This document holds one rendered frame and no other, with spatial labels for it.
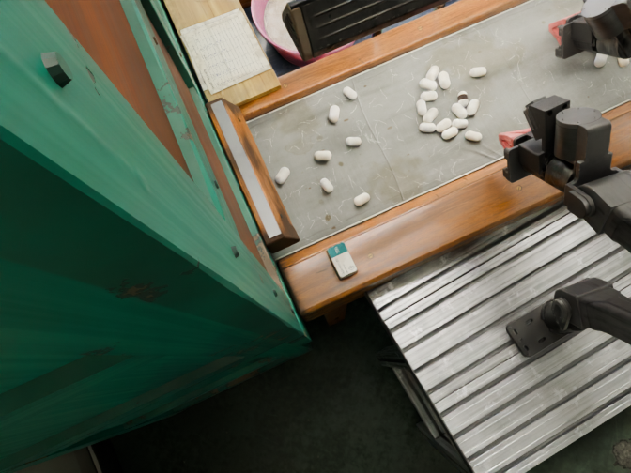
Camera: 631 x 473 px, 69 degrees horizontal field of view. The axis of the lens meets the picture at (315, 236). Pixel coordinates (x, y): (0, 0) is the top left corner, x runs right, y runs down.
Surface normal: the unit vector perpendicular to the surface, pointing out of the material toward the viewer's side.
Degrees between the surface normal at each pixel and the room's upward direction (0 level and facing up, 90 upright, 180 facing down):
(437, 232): 0
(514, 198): 0
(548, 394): 0
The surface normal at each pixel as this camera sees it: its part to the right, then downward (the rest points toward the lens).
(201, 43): -0.04, -0.25
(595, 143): 0.22, 0.53
